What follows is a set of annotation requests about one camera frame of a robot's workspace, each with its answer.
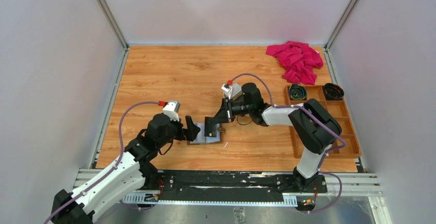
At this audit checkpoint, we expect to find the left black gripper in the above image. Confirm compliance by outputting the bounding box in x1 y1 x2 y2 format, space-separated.
157 114 199 149

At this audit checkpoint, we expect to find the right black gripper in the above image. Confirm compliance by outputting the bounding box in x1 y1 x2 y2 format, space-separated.
211 97 253 124

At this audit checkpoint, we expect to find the brown leather card holder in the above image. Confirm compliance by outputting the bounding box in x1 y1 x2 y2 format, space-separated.
187 122 225 145

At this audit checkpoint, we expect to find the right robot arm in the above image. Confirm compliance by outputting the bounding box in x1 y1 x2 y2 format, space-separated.
204 83 342 192

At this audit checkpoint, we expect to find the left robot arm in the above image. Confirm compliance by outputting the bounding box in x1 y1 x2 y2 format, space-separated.
45 113 201 223

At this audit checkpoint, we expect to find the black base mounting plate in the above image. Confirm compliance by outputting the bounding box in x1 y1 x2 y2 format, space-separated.
139 170 328 203

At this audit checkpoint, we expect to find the pink cloth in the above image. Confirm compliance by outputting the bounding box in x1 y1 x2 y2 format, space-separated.
265 41 324 85

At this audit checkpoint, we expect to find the wooden compartment organizer tray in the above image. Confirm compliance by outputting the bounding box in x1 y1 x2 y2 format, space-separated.
284 83 361 159

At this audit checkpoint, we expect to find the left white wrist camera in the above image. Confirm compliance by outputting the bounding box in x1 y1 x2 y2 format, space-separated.
158 100 180 122

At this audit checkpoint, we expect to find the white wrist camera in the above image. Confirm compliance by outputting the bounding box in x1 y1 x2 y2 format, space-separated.
221 80 243 101
158 100 180 122

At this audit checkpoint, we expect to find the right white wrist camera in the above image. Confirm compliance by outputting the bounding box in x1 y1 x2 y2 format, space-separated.
221 80 243 101

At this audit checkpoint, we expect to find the black blue coiled cable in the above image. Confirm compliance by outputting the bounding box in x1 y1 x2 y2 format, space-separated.
288 83 308 101

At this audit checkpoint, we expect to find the aluminium rail frame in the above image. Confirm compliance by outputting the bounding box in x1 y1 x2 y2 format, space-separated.
71 166 391 223

